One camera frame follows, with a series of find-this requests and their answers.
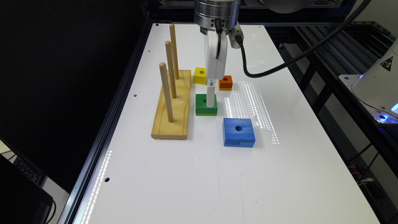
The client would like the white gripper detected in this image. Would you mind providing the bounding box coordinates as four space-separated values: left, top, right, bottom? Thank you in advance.
205 30 228 108

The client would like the green wooden block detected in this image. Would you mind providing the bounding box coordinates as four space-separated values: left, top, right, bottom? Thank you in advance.
195 94 218 116

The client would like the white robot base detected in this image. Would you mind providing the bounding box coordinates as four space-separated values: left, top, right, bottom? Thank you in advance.
339 42 397 125

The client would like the yellow wooden block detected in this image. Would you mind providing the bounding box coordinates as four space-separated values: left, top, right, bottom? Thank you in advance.
193 67 206 85

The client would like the orange wooden block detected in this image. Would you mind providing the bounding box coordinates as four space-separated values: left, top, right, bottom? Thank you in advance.
218 75 233 91

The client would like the blue wooden block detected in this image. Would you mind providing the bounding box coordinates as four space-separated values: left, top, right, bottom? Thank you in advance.
223 118 256 147

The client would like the near wooden peg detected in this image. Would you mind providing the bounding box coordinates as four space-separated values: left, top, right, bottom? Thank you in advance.
159 62 174 123

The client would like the wooden peg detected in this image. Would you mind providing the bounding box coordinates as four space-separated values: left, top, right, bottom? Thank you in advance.
169 23 179 80
159 62 174 123
165 40 177 99

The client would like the middle wooden peg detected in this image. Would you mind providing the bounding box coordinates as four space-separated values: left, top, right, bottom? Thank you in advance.
165 40 177 99

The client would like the far wooden peg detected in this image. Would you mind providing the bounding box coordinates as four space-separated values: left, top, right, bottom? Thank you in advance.
169 23 179 80

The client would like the wooden peg base board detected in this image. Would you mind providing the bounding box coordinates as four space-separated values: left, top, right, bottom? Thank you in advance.
151 70 191 140

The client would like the black monitor corner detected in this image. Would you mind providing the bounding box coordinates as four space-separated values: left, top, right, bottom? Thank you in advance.
1 156 52 224

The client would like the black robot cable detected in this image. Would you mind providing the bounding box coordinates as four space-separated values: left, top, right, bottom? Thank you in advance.
214 0 373 78

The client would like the black aluminium frame rack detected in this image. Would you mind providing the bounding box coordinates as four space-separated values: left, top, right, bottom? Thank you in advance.
279 21 398 175

